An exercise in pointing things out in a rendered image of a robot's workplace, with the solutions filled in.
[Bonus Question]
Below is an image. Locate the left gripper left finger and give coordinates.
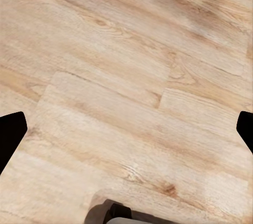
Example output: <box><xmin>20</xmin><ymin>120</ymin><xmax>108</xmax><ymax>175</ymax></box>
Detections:
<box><xmin>0</xmin><ymin>111</ymin><xmax>27</xmax><ymax>174</ymax></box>

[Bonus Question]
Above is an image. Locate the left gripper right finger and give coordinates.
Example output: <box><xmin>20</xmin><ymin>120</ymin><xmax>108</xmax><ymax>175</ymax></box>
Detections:
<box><xmin>236</xmin><ymin>111</ymin><xmax>253</xmax><ymax>153</ymax></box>

